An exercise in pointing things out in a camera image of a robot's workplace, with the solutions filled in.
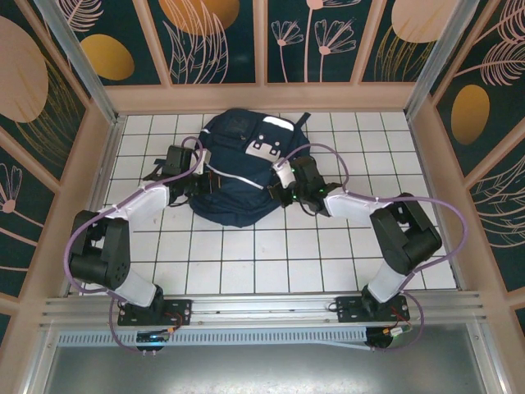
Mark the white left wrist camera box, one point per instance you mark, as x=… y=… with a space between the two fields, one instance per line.
x=204 y=162

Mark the aluminium corner post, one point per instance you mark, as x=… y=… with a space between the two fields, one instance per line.
x=436 y=61
x=80 y=61

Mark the small circuit board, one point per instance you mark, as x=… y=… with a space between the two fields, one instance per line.
x=152 y=336

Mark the grey metal sheet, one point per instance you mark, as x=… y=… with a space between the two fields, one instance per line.
x=262 y=369

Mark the aluminium mounting rail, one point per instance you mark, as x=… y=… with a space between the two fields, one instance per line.
x=262 y=312

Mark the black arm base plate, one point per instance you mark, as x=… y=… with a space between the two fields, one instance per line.
x=182 y=312
x=348 y=310

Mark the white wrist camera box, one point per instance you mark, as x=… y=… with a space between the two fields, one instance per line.
x=204 y=162
x=285 y=174

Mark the navy blue backpack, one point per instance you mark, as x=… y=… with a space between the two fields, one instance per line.
x=229 y=197

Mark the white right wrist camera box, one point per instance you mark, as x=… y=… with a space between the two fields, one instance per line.
x=285 y=174

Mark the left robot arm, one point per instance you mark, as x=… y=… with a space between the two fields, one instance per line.
x=102 y=246

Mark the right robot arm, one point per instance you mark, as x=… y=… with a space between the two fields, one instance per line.
x=406 y=234

